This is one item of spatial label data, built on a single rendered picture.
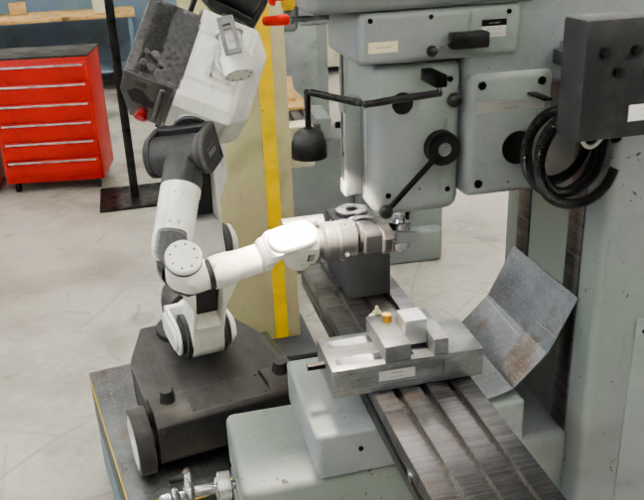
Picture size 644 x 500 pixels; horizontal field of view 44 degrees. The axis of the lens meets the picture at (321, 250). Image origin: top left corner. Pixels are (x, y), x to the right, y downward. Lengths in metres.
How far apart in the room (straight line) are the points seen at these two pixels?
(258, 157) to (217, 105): 1.65
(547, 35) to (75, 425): 2.51
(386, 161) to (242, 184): 1.92
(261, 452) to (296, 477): 0.13
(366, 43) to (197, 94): 0.47
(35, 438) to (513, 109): 2.44
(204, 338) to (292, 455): 0.69
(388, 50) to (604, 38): 0.39
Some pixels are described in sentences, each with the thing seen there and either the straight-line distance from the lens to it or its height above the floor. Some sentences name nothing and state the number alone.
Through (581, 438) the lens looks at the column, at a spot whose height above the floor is 0.74.
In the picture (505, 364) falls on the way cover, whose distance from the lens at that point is 1.99.
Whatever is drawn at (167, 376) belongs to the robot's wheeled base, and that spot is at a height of 0.57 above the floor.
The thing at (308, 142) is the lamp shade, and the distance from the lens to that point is 1.61.
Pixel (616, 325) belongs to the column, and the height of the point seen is 1.04.
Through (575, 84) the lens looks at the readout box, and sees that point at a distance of 1.49.
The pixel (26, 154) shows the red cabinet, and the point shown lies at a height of 0.31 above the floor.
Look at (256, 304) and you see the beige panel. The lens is 3.75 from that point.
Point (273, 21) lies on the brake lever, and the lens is 1.73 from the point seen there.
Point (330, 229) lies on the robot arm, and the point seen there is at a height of 1.27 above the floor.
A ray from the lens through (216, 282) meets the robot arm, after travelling 1.70.
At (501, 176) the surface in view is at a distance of 1.73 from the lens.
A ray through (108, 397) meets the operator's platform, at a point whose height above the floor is 0.40.
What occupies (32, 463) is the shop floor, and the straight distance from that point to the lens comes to 3.36.
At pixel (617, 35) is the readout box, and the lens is 1.48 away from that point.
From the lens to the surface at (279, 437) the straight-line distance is 2.02.
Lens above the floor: 1.92
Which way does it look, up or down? 23 degrees down
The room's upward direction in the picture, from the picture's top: 2 degrees counter-clockwise
